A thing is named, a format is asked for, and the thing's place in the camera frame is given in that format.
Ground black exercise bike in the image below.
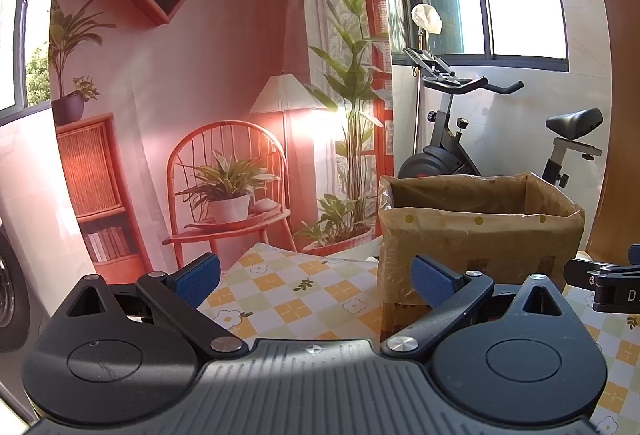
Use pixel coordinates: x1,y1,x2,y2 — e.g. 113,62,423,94
398,47,603,188

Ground printed room backdrop poster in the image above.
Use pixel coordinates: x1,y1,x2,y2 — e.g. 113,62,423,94
50,0,393,283

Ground checkered floral tablecloth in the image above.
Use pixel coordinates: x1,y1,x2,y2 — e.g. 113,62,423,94
198,243,639,434

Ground cardboard box with plastic liner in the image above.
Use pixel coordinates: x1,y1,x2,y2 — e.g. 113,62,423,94
376,173,585,339

